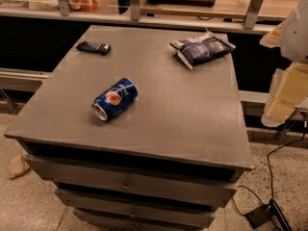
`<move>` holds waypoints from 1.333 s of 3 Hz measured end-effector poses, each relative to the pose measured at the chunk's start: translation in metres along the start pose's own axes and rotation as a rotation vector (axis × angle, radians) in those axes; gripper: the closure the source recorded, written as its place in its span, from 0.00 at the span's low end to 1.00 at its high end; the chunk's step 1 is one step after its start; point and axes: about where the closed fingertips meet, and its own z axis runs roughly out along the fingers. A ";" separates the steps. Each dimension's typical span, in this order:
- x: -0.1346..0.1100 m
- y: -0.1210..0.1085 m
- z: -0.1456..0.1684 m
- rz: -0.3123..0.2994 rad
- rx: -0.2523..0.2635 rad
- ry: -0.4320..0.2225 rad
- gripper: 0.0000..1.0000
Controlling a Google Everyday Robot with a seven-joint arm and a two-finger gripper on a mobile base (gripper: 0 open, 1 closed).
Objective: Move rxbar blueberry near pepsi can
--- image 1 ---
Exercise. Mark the grey drawer cabinet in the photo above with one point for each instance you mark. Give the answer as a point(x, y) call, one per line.
point(167, 162)

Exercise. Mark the crumpled beige cloth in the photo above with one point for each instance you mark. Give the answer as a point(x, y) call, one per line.
point(17, 166)

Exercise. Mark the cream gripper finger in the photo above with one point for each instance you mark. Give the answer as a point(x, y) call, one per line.
point(273, 38)
point(288, 89)

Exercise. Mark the blue pepsi can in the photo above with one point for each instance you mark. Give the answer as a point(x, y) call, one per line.
point(115, 99)

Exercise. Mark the blue white chip bag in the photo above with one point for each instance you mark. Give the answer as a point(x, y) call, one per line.
point(201, 49)

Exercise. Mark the dark blue rxbar wrapper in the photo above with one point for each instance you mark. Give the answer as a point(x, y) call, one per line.
point(93, 47)

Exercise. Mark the black floor power box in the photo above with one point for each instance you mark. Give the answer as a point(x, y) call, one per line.
point(269, 212)

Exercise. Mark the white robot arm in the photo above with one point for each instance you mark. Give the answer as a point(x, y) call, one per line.
point(294, 39)

